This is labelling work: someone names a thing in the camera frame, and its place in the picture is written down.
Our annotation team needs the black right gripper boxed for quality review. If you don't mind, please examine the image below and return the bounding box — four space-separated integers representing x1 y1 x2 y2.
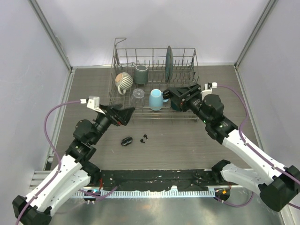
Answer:
168 84 211 125

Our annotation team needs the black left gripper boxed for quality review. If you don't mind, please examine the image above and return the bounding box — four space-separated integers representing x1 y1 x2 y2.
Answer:
91 104 134 144

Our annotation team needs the black earbud charging case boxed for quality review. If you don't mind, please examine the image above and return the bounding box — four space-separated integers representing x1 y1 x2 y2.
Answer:
120 136 133 146

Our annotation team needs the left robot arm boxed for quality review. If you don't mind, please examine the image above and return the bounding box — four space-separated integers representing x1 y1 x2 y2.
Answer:
12 104 135 225

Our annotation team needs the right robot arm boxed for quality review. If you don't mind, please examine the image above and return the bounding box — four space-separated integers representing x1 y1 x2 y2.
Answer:
163 82 300 212

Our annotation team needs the dark green mug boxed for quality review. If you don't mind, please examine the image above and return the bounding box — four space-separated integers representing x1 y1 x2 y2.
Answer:
171 101 182 112

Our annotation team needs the clear drinking glass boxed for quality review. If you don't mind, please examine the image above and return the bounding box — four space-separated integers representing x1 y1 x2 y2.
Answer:
130 88 145 109

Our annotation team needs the light blue mug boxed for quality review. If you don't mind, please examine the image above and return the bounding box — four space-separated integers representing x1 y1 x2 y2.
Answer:
149 89 168 111

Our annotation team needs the dark teal plate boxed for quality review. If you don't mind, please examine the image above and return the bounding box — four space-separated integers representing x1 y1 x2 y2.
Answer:
165 46 173 82

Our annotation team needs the striped beige mug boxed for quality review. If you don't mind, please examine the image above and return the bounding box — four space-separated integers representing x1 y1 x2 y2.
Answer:
115 72 133 95

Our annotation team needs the grey ceramic cup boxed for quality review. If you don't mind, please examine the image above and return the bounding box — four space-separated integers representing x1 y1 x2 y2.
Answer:
134 65 148 84

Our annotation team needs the grey wire dish rack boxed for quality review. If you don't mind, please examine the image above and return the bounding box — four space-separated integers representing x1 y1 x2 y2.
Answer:
108 37 199 121

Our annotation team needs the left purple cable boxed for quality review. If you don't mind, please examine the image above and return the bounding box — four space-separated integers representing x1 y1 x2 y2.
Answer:
15 99 118 225

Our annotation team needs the purple cable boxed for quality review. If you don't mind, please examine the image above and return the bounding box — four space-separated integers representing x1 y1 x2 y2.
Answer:
15 99 118 225
215 84 300 209

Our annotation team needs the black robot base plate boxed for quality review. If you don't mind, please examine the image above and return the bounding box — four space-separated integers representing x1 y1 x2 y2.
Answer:
89 169 229 192

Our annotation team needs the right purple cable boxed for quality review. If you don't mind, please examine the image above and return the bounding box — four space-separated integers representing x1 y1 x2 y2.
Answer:
215 84 300 209

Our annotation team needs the white slotted cable duct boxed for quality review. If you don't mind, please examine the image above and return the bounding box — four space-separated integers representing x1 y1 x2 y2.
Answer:
75 188 216 199

